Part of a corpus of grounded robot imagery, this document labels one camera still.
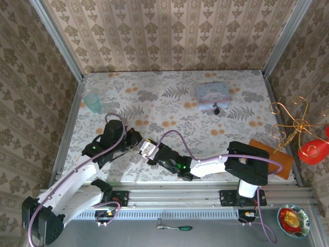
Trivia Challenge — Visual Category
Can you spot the aluminium side rail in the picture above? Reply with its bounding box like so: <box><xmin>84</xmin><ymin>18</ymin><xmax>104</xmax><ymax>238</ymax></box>
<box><xmin>48</xmin><ymin>77</ymin><xmax>88</xmax><ymax>185</ymax></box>
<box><xmin>263</xmin><ymin>74</ymin><xmax>305</xmax><ymax>187</ymax></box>

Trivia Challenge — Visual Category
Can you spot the red and yellow toy food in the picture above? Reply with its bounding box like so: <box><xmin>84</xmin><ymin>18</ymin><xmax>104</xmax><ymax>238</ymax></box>
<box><xmin>279</xmin><ymin>208</ymin><xmax>301</xmax><ymax>230</ymax></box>

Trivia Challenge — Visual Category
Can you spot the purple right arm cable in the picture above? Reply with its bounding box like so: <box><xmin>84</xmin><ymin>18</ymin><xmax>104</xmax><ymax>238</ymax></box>
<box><xmin>151</xmin><ymin>130</ymin><xmax>285</xmax><ymax>244</ymax></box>

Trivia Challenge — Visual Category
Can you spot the green-handled ratchet screwdriver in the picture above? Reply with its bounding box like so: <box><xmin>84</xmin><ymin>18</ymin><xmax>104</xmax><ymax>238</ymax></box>
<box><xmin>156</xmin><ymin>218</ymin><xmax>193</xmax><ymax>232</ymax></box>

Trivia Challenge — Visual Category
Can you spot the aluminium front rail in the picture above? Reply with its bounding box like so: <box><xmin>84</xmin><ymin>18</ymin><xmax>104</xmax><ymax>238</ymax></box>
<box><xmin>38</xmin><ymin>180</ymin><xmax>317</xmax><ymax>208</ymax></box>

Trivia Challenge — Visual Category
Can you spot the grey slotted cable duct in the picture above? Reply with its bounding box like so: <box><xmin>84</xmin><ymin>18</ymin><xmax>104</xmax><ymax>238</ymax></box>
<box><xmin>74</xmin><ymin>208</ymin><xmax>239</xmax><ymax>220</ymax></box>

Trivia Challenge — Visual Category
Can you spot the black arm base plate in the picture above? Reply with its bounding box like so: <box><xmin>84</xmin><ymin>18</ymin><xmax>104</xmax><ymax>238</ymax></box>
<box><xmin>109</xmin><ymin>189</ymin><xmax>130</xmax><ymax>208</ymax></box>
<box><xmin>220</xmin><ymin>189</ymin><xmax>267</xmax><ymax>207</ymax></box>

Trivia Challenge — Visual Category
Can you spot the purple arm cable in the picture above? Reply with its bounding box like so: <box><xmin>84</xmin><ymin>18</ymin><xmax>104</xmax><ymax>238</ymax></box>
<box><xmin>151</xmin><ymin>130</ymin><xmax>285</xmax><ymax>244</ymax></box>
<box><xmin>27</xmin><ymin>113</ymin><xmax>126</xmax><ymax>247</ymax></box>

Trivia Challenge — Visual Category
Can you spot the floral patterned bowl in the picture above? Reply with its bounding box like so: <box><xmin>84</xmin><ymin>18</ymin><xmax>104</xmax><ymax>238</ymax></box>
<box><xmin>277</xmin><ymin>204</ymin><xmax>311</xmax><ymax>239</ymax></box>

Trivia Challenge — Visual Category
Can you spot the red pear-shaped ornament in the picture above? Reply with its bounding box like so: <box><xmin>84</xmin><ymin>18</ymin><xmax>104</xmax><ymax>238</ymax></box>
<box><xmin>297</xmin><ymin>126</ymin><xmax>329</xmax><ymax>165</ymax></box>

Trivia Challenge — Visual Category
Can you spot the aluminium frame post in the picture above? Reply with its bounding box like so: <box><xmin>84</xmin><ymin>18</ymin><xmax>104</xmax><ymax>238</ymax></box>
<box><xmin>261</xmin><ymin>0</ymin><xmax>314</xmax><ymax>78</ymax></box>
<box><xmin>28</xmin><ymin>0</ymin><xmax>87</xmax><ymax>82</ymax></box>

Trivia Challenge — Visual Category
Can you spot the green translucent plastic cup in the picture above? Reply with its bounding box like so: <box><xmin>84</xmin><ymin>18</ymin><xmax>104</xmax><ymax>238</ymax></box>
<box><xmin>84</xmin><ymin>89</ymin><xmax>103</xmax><ymax>114</ymax></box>

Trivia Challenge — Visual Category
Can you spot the orange wooden board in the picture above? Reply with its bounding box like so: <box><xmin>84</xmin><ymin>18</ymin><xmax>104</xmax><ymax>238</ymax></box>
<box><xmin>248</xmin><ymin>138</ymin><xmax>295</xmax><ymax>181</ymax></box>

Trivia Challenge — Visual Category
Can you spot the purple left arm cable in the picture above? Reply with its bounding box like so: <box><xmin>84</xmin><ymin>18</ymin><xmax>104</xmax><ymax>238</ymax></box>
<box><xmin>27</xmin><ymin>113</ymin><xmax>126</xmax><ymax>247</ymax></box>

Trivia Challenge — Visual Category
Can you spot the black controller with wires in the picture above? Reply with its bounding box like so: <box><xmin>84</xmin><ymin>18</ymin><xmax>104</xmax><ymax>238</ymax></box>
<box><xmin>237</xmin><ymin>208</ymin><xmax>259</xmax><ymax>227</ymax></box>
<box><xmin>94</xmin><ymin>202</ymin><xmax>121</xmax><ymax>228</ymax></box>

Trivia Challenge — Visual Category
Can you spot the gold wire stand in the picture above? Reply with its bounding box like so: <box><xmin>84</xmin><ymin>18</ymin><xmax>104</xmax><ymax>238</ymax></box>
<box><xmin>268</xmin><ymin>95</ymin><xmax>329</xmax><ymax>155</ymax></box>

